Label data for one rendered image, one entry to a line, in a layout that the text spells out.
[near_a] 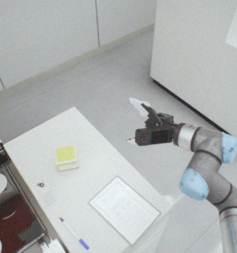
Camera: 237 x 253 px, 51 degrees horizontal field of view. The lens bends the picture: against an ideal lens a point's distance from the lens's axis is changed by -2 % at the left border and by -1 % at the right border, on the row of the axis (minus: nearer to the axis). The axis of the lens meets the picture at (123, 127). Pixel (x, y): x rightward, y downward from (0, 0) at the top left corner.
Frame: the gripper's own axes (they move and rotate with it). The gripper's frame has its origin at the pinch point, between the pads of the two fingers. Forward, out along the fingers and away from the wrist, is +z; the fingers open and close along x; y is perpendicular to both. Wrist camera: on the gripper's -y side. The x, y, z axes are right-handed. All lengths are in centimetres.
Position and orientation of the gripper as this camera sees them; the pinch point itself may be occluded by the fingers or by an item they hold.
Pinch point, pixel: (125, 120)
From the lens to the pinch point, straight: 83.5
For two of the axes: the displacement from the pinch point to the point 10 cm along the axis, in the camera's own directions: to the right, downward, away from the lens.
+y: 6.4, -2.1, 7.4
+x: 0.7, -9.4, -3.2
